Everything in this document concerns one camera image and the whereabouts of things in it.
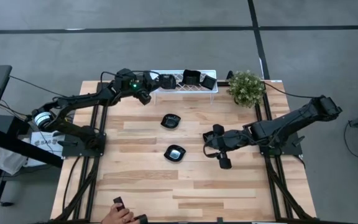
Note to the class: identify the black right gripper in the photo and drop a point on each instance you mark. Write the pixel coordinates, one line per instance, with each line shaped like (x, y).
(230, 141)

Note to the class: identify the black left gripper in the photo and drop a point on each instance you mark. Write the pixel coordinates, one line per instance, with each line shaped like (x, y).
(134, 84)

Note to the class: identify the black oval mini plate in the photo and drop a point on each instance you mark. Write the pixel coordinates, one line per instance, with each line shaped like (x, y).
(175, 153)
(170, 120)
(207, 139)

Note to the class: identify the black rounded square plate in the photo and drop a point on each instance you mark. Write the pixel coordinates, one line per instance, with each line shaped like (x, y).
(168, 81)

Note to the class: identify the black square mini plate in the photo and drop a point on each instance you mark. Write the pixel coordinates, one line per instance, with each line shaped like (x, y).
(191, 77)

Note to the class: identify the small black square plate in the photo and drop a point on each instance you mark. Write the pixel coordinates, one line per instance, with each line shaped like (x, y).
(208, 82)

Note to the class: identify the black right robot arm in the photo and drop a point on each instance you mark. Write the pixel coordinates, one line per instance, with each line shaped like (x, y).
(291, 123)

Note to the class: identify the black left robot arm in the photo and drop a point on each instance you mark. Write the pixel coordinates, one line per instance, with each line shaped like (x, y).
(73, 102)

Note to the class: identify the white lattice shelf rack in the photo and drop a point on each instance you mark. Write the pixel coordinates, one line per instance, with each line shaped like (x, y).
(194, 90)

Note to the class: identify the artificial green potted plant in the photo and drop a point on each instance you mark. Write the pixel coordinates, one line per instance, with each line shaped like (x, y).
(245, 87)

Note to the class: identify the small black edge clamp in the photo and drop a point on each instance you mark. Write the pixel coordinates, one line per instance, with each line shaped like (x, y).
(219, 220)

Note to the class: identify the black handheld object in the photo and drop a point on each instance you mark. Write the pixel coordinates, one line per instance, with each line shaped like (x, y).
(141, 219)
(119, 202)

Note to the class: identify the person's hand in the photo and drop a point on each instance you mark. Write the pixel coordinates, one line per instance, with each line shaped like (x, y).
(117, 216)

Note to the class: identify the white printed bag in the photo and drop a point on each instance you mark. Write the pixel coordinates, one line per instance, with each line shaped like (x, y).
(47, 143)

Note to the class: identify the white plastic bag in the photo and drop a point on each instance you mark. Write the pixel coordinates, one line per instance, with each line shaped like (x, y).
(8, 161)

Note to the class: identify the black mounting bracket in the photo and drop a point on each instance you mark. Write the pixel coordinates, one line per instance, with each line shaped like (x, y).
(230, 75)

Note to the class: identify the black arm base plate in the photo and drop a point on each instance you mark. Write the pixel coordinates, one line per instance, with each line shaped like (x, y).
(294, 151)
(73, 152)

